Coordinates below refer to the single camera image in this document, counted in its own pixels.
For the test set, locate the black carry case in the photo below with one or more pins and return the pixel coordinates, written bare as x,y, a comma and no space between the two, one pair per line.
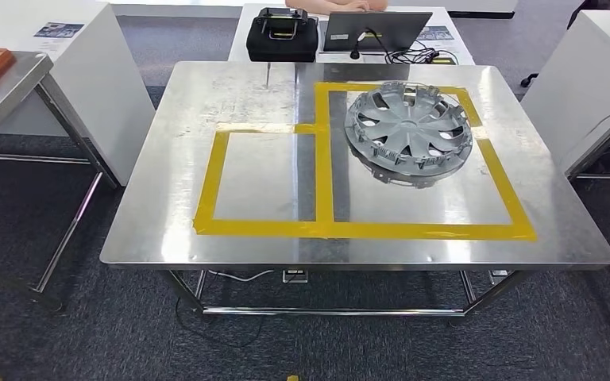
284,51

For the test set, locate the silver wheel hubcap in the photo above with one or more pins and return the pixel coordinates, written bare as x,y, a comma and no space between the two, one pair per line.
407,129

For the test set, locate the small black microphone stand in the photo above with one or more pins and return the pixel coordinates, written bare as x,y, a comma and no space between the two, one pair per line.
355,54

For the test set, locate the grey laptop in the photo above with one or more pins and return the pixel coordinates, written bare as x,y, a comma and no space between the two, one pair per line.
378,29

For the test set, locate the white cabinet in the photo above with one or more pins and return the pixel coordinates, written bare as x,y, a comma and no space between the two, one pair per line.
100,79
573,94

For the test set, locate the black office chair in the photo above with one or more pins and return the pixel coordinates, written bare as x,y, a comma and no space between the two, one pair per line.
584,10

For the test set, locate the person's right forearm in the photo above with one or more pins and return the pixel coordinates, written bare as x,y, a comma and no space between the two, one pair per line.
310,5

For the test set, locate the person's right hand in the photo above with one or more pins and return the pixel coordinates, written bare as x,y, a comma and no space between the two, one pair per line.
356,7

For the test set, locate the black remote controller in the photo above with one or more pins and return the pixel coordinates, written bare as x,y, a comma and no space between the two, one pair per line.
284,13

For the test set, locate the white desk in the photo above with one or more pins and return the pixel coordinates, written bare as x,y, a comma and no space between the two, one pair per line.
236,47

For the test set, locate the metal floor socket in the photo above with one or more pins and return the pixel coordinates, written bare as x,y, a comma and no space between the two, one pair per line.
295,276
498,273

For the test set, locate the printed paper sheet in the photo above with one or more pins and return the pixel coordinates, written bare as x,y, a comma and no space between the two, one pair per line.
436,32
59,30

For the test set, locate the person's left forearm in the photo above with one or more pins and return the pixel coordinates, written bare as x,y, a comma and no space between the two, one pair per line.
378,4

